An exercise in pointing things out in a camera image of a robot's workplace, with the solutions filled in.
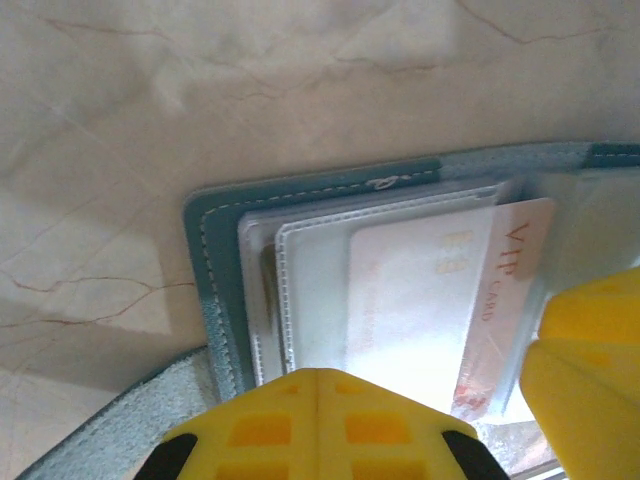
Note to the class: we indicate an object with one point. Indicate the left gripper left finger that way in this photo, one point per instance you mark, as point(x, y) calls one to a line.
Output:
point(300, 400)

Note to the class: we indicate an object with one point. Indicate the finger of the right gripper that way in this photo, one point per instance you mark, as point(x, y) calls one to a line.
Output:
point(590, 425)
point(600, 325)

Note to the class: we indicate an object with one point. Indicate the white VIP credit card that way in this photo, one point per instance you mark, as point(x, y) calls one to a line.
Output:
point(425, 310)

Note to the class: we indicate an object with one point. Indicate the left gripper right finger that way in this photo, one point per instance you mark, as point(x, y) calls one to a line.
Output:
point(340, 405)

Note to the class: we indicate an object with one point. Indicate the teal card holder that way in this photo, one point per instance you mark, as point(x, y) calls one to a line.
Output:
point(220, 250)

